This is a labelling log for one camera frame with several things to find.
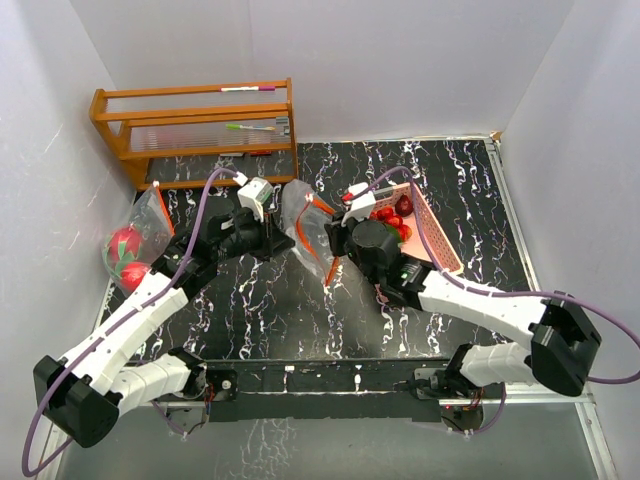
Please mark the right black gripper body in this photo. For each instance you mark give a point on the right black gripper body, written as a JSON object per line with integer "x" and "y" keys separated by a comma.
{"x": 342, "y": 241}

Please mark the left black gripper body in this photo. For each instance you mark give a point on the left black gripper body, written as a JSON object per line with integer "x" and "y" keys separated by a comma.
{"x": 251, "y": 236}

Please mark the clear orange zip bag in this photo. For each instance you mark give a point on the clear orange zip bag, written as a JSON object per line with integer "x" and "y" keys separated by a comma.
{"x": 150, "y": 216}

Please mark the red apple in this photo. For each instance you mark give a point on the red apple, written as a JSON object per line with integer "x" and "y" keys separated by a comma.
{"x": 132, "y": 274}

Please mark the red green dragon fruit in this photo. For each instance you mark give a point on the red green dragon fruit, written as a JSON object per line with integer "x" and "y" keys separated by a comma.
{"x": 122, "y": 247}

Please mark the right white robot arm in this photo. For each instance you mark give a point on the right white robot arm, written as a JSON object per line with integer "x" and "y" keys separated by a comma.
{"x": 549, "y": 341}

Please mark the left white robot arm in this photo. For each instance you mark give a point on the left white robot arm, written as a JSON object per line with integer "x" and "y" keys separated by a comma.
{"x": 90, "y": 387}

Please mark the red strawberry bunch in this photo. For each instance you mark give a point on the red strawberry bunch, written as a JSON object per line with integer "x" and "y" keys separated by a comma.
{"x": 395, "y": 222}

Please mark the dark purple fig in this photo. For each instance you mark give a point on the dark purple fig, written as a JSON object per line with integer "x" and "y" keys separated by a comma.
{"x": 404, "y": 206}

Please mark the pink perforated plastic basket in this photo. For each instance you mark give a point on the pink perforated plastic basket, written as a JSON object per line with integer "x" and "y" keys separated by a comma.
{"x": 428, "y": 241}

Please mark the wooden shelf rack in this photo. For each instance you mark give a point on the wooden shelf rack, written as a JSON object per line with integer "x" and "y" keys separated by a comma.
{"x": 142, "y": 126}

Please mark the green yellow toothbrush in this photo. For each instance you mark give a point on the green yellow toothbrush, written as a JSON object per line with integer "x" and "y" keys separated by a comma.
{"x": 250, "y": 127}

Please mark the pink white marker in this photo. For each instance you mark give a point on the pink white marker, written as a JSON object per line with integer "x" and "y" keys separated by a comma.
{"x": 249, "y": 88}

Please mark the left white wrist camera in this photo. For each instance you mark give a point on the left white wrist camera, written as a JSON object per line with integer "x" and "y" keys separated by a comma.
{"x": 256, "y": 195}

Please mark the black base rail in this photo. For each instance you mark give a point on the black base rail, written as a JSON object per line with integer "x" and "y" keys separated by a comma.
{"x": 241, "y": 390}

